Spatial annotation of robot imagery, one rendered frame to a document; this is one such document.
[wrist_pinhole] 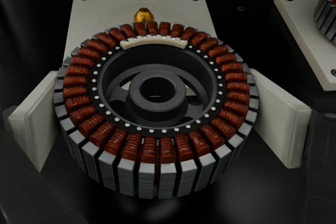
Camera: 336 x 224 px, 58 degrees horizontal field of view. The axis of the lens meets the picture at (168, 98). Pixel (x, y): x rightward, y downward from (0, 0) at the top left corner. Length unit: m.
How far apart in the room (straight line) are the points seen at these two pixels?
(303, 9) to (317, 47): 0.07
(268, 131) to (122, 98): 0.09
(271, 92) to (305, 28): 0.22
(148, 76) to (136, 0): 0.19
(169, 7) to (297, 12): 0.15
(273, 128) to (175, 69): 0.08
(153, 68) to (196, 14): 0.16
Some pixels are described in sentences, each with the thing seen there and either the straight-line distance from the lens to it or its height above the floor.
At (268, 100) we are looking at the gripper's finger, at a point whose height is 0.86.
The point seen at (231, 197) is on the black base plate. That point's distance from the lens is 0.23.
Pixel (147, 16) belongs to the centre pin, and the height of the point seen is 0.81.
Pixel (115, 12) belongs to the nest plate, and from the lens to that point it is 0.34.
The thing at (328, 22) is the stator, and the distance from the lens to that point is 0.36.
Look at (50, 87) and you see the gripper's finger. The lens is 0.16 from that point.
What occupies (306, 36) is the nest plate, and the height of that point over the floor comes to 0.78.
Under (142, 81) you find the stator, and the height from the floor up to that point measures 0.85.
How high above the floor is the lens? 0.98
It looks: 50 degrees down
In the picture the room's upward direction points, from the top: 6 degrees clockwise
